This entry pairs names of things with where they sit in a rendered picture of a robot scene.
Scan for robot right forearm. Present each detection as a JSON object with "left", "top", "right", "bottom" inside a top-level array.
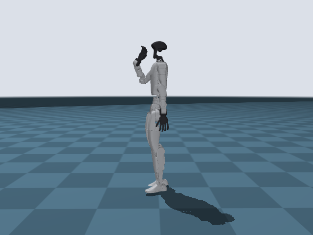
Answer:
[{"left": 133, "top": 60, "right": 145, "bottom": 78}]

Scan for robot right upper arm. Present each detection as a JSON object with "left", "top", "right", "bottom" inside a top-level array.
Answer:
[{"left": 139, "top": 71, "right": 150, "bottom": 84}]

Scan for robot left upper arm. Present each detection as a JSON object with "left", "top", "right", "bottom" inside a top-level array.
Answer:
[{"left": 156, "top": 63, "right": 167, "bottom": 92}]

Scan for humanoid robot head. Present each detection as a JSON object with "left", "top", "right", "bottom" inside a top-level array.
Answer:
[{"left": 151, "top": 41, "right": 167, "bottom": 62}]

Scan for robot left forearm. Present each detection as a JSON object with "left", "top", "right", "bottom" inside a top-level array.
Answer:
[{"left": 158, "top": 84, "right": 167, "bottom": 114}]

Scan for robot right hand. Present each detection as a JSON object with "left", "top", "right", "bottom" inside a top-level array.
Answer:
[{"left": 136, "top": 46, "right": 147, "bottom": 66}]

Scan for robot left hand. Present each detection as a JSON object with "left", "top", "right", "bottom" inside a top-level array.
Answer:
[{"left": 156, "top": 108, "right": 169, "bottom": 132}]

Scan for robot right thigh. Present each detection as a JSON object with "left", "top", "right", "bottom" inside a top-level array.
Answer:
[{"left": 145, "top": 112, "right": 162, "bottom": 146}]

